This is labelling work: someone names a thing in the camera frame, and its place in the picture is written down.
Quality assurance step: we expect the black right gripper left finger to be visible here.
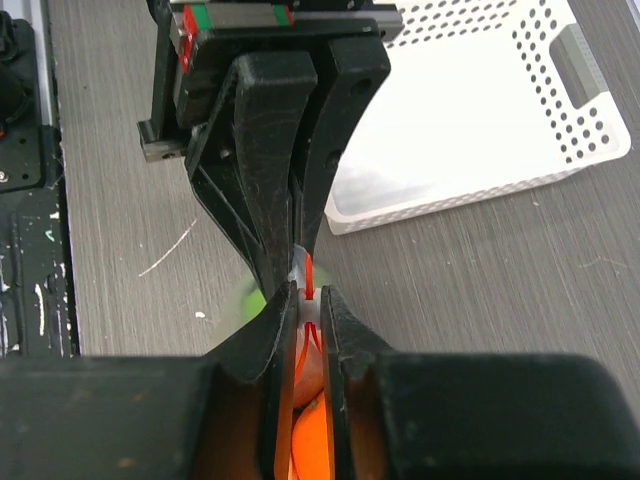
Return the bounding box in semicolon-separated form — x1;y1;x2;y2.
1;283;298;479

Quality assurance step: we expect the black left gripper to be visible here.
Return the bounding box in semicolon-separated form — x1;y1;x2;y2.
138;1;403;297

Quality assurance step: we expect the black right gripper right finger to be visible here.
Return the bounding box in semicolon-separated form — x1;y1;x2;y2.
320;287;639;479

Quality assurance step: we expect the clear orange zip bag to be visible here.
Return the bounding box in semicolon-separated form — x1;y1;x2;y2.
214;244;336;480

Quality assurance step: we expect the orange fruit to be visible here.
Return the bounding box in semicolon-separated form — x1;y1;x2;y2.
289;393;332;480

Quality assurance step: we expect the green striped ball fruit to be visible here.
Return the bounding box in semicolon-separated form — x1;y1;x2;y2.
236;279;266;325

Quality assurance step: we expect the peach fruit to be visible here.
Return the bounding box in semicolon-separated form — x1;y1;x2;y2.
293;334;324;408

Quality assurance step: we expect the white perforated plastic basket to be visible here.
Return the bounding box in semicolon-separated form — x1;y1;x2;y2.
325;1;631;235

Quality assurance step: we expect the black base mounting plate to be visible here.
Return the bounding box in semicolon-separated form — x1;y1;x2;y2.
1;10;80;358

